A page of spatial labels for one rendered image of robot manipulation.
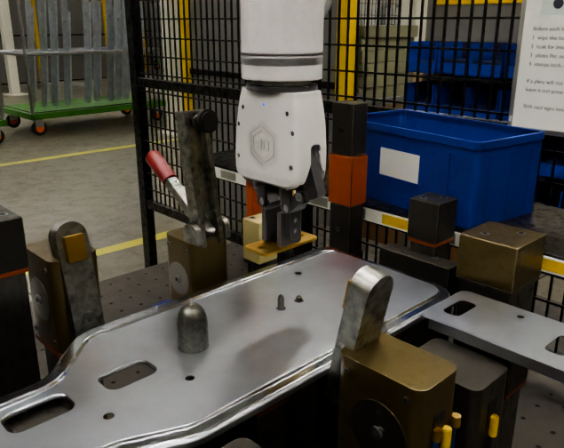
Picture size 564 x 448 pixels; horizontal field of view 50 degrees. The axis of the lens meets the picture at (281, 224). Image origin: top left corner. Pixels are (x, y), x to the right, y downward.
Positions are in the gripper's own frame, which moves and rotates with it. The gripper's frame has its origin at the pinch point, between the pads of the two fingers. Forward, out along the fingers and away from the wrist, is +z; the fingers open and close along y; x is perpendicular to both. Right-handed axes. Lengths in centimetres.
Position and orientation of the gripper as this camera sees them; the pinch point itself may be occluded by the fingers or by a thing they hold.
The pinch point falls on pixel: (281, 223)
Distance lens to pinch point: 68.1
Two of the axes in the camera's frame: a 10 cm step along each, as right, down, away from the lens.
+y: 6.9, 2.3, -6.8
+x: 7.2, -2.2, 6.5
